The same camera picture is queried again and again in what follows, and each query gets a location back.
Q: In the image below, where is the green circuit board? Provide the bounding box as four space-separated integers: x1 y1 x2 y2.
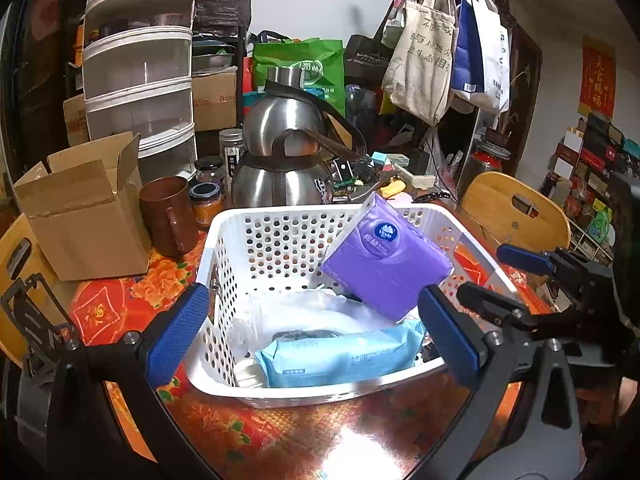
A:
332 157 381 196

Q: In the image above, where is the black folding stand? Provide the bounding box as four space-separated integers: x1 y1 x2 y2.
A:
0 272 76 381

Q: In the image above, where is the dark wooden cabinet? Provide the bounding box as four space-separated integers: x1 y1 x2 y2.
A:
0 0 86 186

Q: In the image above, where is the red wall poster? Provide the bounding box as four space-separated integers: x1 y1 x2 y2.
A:
578 35 617 120

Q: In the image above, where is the clear plastic bottle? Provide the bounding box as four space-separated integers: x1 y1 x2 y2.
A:
345 85 378 131

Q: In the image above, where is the orange floral tablecloth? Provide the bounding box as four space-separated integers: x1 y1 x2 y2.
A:
67 230 551 480

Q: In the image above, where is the white power strip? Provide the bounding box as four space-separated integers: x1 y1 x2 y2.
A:
387 165 436 189

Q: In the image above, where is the light blue wipes pack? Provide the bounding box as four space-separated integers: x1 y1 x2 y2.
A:
255 320 426 389

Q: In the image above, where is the small dark-lidded glass jar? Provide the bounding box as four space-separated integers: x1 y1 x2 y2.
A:
194 156 226 186

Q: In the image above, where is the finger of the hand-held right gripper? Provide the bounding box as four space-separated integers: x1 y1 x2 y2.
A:
457 281 576 333
496 244 576 282

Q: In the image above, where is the green shopping bag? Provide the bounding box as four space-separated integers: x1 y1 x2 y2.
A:
252 37 347 118

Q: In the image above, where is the blue shopping bag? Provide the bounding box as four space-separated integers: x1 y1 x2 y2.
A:
450 0 486 106

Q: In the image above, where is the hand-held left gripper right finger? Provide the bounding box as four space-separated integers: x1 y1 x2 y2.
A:
415 284 585 480

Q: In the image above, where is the wooden chair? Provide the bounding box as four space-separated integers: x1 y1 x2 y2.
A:
457 171 572 261
0 212 76 361

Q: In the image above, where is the tall translucent drawer tower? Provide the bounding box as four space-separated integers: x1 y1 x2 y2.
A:
82 0 198 186

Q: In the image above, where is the white perforated plastic basket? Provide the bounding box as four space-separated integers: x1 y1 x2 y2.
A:
185 201 523 408

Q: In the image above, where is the jar with orange contents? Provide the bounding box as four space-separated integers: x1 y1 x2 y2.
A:
189 182 224 228

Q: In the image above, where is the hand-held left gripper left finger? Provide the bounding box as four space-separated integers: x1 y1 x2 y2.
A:
47 284 223 480

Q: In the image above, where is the clear plastic bag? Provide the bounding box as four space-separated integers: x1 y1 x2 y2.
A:
232 287 396 361

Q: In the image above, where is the white shopping bag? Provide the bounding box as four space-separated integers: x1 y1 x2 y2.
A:
465 0 512 113

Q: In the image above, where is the black printed bag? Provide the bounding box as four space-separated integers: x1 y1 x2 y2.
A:
344 34 396 81

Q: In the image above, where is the steel kettle with brown handle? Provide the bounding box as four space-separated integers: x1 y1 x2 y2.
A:
231 129 368 208

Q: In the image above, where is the tall silver-lidded glass jar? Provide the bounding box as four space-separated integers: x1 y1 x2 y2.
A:
218 128 246 193

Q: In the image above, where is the beige canvas tote bag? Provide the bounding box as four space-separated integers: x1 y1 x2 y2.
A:
381 0 458 126

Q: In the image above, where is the steel kettle with narrow neck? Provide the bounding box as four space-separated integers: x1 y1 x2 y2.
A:
242 66 368 161

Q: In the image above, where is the open cardboard box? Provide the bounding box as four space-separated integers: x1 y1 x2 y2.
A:
13 131 153 282

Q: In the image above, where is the shelf of assorted boxes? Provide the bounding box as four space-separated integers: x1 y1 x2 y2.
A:
540 112 640 266

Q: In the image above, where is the brown mug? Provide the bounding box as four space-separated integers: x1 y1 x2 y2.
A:
139 176 201 258

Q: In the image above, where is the glass jar with red contents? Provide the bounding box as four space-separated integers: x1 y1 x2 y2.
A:
470 142 511 181

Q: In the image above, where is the closed cardboard box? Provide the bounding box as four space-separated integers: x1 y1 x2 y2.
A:
62 94 91 148
191 71 238 133

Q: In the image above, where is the purple tissue pack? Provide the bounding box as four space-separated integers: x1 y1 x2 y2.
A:
320 193 455 323

